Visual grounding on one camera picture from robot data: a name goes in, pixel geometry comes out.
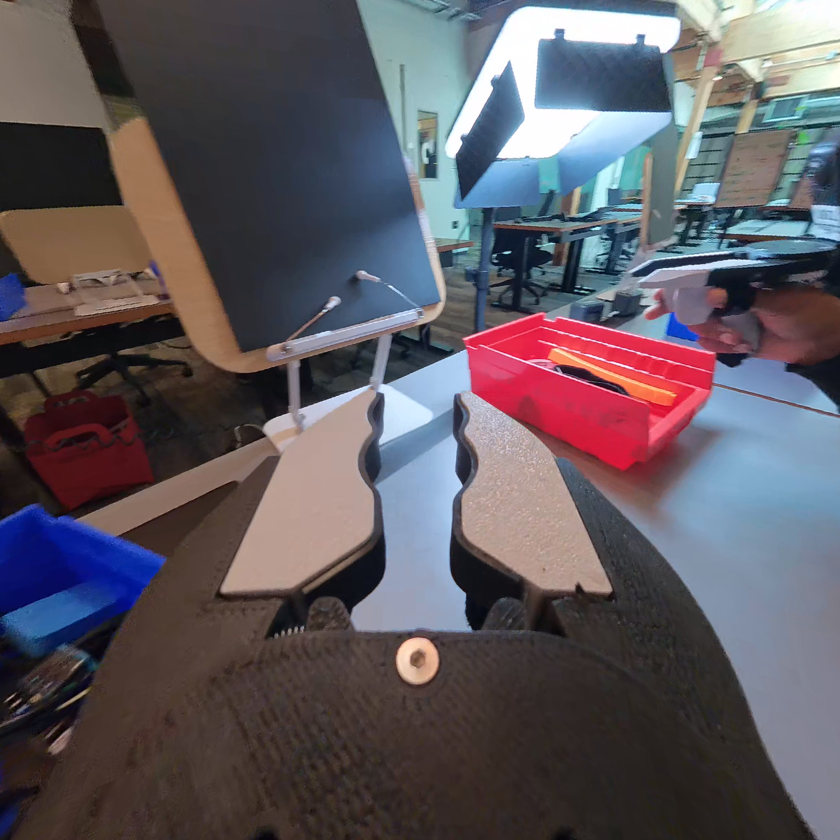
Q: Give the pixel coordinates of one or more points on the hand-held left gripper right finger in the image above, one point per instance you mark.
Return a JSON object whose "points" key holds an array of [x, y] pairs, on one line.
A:
{"points": [[531, 525]]}

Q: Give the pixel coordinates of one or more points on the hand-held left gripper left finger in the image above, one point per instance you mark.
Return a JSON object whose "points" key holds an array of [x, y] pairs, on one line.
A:
{"points": [[308, 518]]}

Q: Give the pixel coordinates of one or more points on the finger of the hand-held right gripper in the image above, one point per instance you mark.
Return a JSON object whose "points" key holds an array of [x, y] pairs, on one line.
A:
{"points": [[689, 261], [676, 279]]}

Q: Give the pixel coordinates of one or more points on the red plastic bin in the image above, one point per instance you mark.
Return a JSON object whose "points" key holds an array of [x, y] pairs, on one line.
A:
{"points": [[558, 407]]}

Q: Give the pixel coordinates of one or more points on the blue plastic bin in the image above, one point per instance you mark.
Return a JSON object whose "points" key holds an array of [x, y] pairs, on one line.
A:
{"points": [[10, 295], [679, 328], [39, 558]]}

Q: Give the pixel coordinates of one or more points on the person's right forearm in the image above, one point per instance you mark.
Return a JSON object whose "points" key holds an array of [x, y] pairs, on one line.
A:
{"points": [[820, 387]]}

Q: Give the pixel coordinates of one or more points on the small grey box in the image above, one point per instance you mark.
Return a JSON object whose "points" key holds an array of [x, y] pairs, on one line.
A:
{"points": [[627, 304], [586, 312]]}

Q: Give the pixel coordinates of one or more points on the black board with wooden back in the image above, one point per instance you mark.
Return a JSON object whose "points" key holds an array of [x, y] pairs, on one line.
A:
{"points": [[79, 243], [663, 190]]}

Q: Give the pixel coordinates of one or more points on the brown notice board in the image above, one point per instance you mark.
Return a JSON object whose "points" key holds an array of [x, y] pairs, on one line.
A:
{"points": [[754, 167]]}

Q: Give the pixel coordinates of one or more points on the orange plastic strip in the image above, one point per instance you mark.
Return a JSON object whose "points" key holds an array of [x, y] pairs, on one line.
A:
{"points": [[630, 380]]}

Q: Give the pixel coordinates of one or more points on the wooden office desk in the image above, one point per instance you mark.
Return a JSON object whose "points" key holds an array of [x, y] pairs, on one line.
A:
{"points": [[558, 225], [453, 244]]}

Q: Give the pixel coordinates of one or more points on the black office chair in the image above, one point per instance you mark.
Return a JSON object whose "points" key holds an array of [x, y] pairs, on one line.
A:
{"points": [[518, 256]]}

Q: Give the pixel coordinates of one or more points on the studio light panel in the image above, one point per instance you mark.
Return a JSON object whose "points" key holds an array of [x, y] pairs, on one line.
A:
{"points": [[564, 131]]}

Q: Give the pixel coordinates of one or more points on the black light stand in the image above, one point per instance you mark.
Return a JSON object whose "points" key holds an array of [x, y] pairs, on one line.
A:
{"points": [[485, 262]]}

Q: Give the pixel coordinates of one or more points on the wooden desk with black legs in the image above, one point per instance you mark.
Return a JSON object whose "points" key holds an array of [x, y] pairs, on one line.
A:
{"points": [[98, 318]]}

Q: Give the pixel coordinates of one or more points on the black board on white stand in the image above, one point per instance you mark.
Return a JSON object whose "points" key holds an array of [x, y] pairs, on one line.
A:
{"points": [[262, 164]]}

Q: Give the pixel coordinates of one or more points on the dark wall poster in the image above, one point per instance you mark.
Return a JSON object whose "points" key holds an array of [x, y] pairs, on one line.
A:
{"points": [[428, 144]]}

